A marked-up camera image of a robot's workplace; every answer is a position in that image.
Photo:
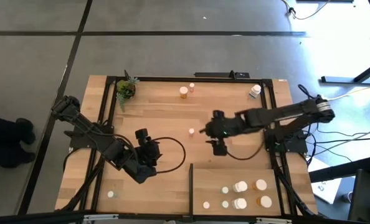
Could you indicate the black vertical divider bar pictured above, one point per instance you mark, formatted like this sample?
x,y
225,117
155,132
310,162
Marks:
x,y
191,193

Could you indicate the white paper sheet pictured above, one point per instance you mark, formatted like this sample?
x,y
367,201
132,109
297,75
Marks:
x,y
326,189

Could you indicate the black stand beam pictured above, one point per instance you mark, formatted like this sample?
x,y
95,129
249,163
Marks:
x,y
337,171

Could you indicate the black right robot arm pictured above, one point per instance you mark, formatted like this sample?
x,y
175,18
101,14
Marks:
x,y
281,113

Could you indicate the black stand base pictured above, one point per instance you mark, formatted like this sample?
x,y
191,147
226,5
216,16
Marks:
x,y
337,80

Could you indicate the person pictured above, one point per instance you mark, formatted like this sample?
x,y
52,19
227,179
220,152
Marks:
x,y
4,140

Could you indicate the silver metal bracket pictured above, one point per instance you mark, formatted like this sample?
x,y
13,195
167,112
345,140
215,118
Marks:
x,y
101,217
273,221

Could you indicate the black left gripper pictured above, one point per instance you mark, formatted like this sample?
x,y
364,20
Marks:
x,y
149,152

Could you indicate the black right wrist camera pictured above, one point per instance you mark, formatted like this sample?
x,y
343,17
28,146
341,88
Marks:
x,y
220,150

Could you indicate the white bottle blue label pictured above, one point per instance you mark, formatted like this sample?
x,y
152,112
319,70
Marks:
x,y
256,89
242,186
242,203

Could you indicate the green succulent in black pot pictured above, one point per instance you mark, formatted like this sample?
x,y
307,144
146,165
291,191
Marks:
x,y
126,90

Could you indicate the black flat mount bar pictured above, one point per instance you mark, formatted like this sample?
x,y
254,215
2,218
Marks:
x,y
216,75

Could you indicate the teal pill vial white cap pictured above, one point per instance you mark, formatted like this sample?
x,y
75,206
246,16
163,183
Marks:
x,y
225,204
111,194
225,190

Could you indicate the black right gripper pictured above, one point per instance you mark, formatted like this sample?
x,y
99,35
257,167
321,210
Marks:
x,y
224,127

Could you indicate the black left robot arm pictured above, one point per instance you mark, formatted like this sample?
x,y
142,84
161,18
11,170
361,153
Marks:
x,y
94,140

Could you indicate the black horizontal rig beam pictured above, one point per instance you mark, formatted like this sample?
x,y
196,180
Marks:
x,y
32,217

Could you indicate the black equipment case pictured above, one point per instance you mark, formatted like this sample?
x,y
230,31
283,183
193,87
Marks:
x,y
367,199

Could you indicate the orange pill bottle white cap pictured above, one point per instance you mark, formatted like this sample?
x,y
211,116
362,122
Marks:
x,y
183,91
266,201
261,184

